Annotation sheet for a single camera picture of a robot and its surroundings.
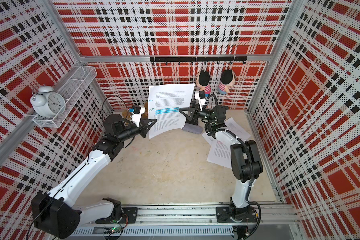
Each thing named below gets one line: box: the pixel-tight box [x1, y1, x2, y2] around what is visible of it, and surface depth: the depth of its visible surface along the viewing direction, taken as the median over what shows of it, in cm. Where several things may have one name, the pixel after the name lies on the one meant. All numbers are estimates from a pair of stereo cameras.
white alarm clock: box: [30, 85, 66, 118], surface depth 63 cm
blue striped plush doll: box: [218, 69, 236, 95], surface depth 99 cm
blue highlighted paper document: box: [148, 83, 195, 139], surface depth 71 cm
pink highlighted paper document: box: [206, 139, 232, 169], surface depth 98 cm
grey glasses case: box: [182, 123, 203, 135], surface depth 107 cm
